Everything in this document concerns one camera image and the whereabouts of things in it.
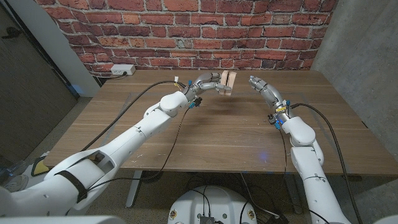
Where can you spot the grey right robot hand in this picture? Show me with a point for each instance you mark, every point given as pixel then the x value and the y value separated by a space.
pixel 270 91

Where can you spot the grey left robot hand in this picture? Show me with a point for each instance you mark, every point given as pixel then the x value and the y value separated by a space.
pixel 202 84

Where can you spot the light wooden block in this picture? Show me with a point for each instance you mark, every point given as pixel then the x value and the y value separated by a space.
pixel 231 81

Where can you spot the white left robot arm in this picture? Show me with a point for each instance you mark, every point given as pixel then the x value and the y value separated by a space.
pixel 140 130

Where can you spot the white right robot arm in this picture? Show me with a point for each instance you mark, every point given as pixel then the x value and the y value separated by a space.
pixel 308 161

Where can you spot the red brick printed backdrop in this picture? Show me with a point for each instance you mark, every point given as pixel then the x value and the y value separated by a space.
pixel 217 25

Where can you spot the white power strip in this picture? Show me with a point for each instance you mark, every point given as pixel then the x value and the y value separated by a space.
pixel 122 69

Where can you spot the grey table leg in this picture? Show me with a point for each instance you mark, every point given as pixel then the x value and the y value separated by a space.
pixel 292 193

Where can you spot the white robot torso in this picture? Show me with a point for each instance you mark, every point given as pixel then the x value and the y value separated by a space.
pixel 217 202

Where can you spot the white table leg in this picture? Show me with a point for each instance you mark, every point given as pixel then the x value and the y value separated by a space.
pixel 134 188

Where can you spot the grey sneaker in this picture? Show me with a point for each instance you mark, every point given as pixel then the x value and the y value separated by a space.
pixel 17 183

